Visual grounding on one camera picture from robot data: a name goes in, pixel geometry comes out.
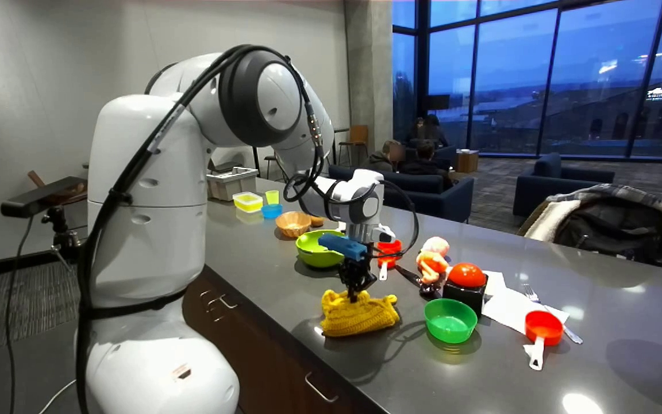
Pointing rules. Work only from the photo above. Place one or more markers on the dark sofa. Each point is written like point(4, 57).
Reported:
point(431, 196)

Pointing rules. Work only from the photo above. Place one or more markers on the dark armchair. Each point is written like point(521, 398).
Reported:
point(556, 186)

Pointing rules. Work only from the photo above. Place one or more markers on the seated person dark clothes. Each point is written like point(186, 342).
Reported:
point(425, 146)
point(385, 160)

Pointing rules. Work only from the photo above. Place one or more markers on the black utensil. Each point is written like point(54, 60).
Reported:
point(415, 278)

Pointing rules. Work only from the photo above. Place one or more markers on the yellow plastic container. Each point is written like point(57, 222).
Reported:
point(247, 204)

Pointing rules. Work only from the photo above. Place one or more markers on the small green bowl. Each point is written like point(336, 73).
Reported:
point(451, 322)

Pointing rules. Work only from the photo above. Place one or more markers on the orange white plush toy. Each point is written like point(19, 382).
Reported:
point(434, 266)

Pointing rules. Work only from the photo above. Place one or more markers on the black box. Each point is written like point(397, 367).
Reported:
point(462, 301)

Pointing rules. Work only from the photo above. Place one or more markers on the black camera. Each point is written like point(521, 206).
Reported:
point(39, 196)

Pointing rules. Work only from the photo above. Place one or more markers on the small red measuring cup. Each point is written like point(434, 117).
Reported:
point(544, 328)

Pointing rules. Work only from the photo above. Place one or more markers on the wooden cube stool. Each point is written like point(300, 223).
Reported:
point(467, 162)

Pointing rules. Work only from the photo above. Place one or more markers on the grey jacket over chair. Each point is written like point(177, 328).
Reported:
point(614, 226)

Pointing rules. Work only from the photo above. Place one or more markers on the white paper sheet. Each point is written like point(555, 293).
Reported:
point(509, 301)

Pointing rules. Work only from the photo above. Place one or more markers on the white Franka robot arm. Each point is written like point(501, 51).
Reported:
point(148, 199)

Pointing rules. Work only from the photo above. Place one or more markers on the black tripod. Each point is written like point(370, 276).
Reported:
point(60, 237)

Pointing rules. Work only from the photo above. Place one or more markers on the large window wall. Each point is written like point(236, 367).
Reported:
point(545, 76)

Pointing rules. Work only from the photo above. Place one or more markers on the metal container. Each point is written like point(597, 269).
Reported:
point(228, 185)

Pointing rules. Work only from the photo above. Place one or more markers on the dark wood counter cabinet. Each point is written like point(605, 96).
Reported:
point(269, 360)

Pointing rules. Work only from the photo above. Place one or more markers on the yellow knitted cloth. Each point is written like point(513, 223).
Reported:
point(358, 315)

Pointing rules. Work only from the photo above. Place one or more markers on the blue cup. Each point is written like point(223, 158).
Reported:
point(273, 207)

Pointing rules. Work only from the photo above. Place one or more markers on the blue wrist camera box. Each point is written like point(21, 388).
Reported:
point(343, 246)

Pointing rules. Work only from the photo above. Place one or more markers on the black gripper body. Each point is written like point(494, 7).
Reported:
point(358, 275)

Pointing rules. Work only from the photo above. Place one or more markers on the wicker basket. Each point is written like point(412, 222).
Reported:
point(294, 223)

